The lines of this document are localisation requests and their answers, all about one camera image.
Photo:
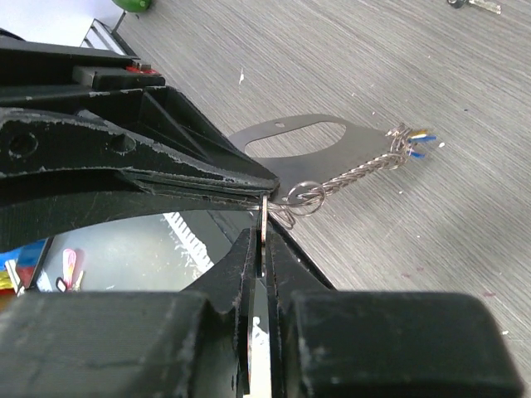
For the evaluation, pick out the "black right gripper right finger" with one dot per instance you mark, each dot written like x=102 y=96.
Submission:
x=331 y=343

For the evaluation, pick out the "silver key on table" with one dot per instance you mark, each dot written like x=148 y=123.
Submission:
x=484 y=4

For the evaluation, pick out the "green round fruit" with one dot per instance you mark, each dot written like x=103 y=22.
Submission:
x=134 y=6

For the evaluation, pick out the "white slotted cable duct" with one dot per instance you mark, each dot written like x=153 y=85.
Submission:
x=193 y=251

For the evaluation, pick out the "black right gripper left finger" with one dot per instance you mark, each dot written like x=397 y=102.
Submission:
x=191 y=343

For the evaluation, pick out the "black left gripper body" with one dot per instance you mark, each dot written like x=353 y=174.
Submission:
x=33 y=71

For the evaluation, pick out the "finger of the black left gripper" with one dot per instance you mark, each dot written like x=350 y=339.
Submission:
x=152 y=136
x=37 y=206

